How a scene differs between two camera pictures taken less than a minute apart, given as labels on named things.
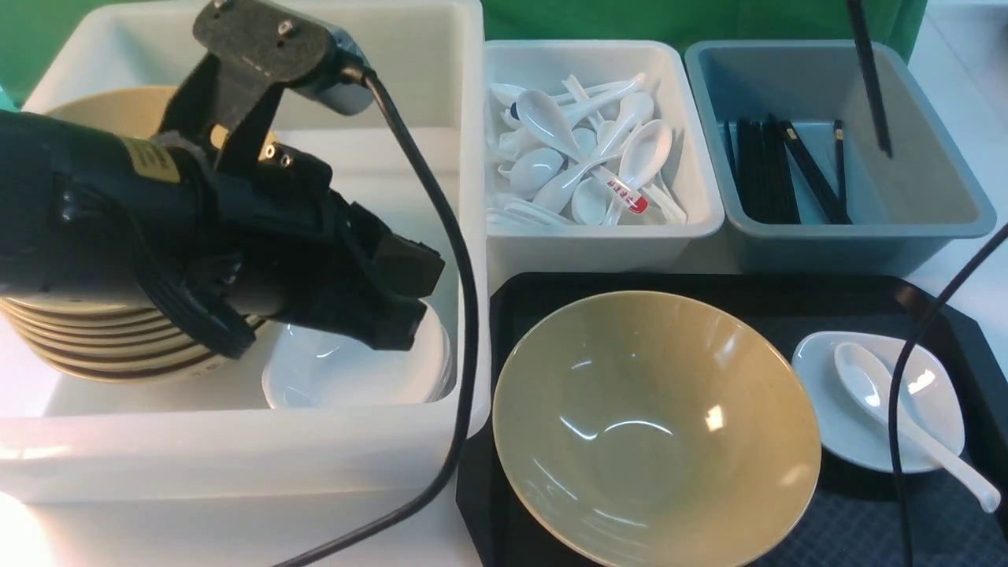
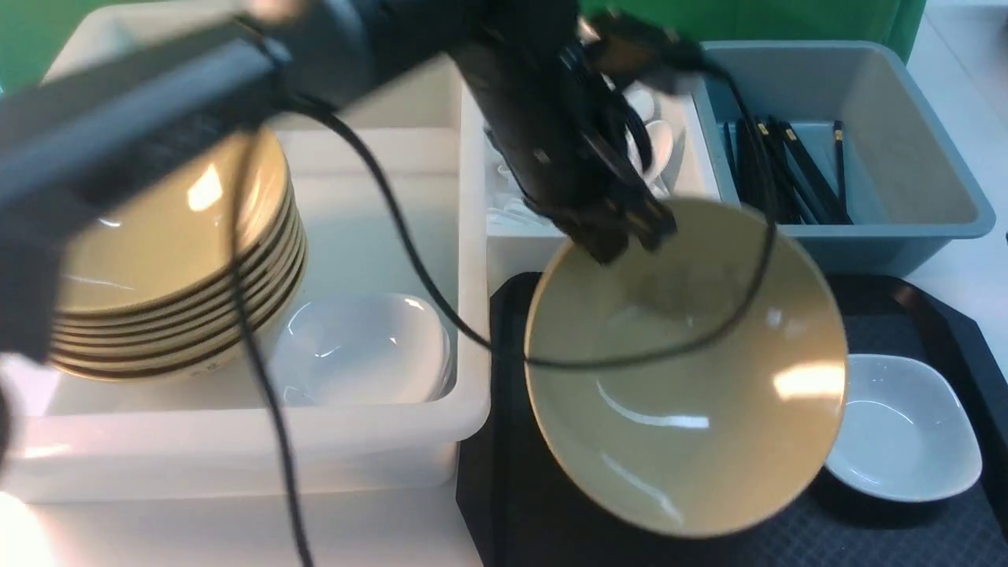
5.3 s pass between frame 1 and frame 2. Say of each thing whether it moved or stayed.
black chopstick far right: stayed
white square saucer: moved
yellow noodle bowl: moved
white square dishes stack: stayed
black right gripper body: moved
